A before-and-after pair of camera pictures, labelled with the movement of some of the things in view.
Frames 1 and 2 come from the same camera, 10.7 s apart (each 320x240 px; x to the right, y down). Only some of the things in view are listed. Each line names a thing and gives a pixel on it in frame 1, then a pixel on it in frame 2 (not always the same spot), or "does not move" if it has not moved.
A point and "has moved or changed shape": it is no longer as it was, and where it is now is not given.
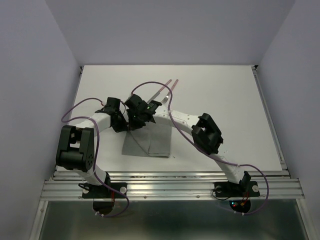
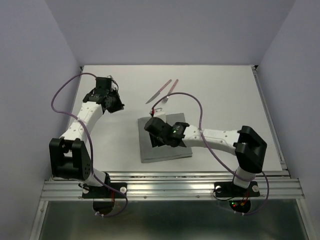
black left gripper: x=123 y=126 -> x=119 y=106
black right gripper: x=132 y=125 -> x=155 y=141
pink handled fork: x=164 y=100 does not move
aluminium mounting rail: x=174 y=185 does not move
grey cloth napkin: x=153 y=140 has moved or changed shape
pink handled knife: x=158 y=93 does not move
